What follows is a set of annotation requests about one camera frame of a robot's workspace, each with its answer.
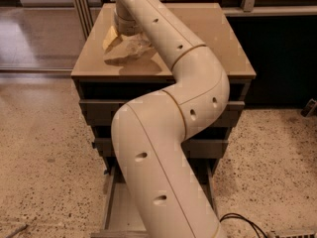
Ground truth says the grey floor power strip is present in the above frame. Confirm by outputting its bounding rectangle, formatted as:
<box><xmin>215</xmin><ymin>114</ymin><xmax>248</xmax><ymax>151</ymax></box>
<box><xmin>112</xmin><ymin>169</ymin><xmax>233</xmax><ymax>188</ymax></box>
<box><xmin>267</xmin><ymin>229</ymin><xmax>317</xmax><ymax>238</ymax></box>

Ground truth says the clear plastic water bottle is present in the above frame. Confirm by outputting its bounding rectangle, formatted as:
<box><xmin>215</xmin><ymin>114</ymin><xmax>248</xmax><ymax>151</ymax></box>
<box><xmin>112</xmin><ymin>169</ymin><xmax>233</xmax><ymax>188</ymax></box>
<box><xmin>103</xmin><ymin>36</ymin><xmax>156</xmax><ymax>65</ymax></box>

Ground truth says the grey top drawer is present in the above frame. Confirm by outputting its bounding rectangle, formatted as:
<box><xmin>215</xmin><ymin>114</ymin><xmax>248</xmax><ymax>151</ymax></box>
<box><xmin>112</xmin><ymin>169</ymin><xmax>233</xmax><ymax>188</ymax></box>
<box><xmin>79</xmin><ymin>99</ymin><xmax>245</xmax><ymax>127</ymax></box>

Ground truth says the grey metal rod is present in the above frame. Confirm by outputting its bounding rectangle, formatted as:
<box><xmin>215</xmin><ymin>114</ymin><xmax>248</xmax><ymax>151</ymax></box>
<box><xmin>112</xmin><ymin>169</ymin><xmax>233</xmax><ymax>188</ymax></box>
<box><xmin>5</xmin><ymin>224</ymin><xmax>28</xmax><ymax>238</ymax></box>

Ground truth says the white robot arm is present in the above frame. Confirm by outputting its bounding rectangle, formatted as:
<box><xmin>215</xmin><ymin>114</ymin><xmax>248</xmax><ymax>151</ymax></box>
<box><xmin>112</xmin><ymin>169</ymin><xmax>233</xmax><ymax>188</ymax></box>
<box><xmin>111</xmin><ymin>0</ymin><xmax>230</xmax><ymax>238</ymax></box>

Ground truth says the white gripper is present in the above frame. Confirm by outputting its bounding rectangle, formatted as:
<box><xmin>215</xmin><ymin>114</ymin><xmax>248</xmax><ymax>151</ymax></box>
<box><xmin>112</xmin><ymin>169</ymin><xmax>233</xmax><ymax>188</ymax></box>
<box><xmin>102</xmin><ymin>3</ymin><xmax>143</xmax><ymax>52</ymax></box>

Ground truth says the black cable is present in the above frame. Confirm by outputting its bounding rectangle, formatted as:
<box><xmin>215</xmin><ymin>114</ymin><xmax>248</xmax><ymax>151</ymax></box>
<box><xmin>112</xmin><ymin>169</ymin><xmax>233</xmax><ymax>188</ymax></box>
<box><xmin>218</xmin><ymin>212</ymin><xmax>269</xmax><ymax>238</ymax></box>

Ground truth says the grey drawer cabinet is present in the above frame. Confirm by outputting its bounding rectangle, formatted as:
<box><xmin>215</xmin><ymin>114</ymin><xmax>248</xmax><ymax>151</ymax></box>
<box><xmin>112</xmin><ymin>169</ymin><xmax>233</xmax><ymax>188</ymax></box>
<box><xmin>71</xmin><ymin>3</ymin><xmax>256</xmax><ymax>170</ymax></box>

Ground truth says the metal window frame post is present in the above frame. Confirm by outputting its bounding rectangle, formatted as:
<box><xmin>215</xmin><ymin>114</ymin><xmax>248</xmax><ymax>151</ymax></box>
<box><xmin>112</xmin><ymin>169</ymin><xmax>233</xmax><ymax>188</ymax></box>
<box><xmin>73</xmin><ymin>0</ymin><xmax>93</xmax><ymax>40</ymax></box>

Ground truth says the grey open bottom drawer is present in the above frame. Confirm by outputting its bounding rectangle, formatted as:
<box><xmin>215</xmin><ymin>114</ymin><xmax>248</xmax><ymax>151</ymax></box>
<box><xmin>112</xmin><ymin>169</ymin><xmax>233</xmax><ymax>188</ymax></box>
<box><xmin>90</xmin><ymin>159</ymin><xmax>219</xmax><ymax>238</ymax></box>

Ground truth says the dark device on floor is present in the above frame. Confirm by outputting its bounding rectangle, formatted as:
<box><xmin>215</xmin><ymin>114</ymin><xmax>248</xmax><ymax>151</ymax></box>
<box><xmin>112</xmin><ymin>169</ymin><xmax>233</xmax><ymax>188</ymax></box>
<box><xmin>300</xmin><ymin>99</ymin><xmax>317</xmax><ymax>117</ymax></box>

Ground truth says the grey middle drawer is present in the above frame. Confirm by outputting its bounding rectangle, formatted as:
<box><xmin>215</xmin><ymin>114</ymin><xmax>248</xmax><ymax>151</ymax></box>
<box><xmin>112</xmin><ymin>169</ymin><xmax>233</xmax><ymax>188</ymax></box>
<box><xmin>92</xmin><ymin>138</ymin><xmax>229</xmax><ymax>159</ymax></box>

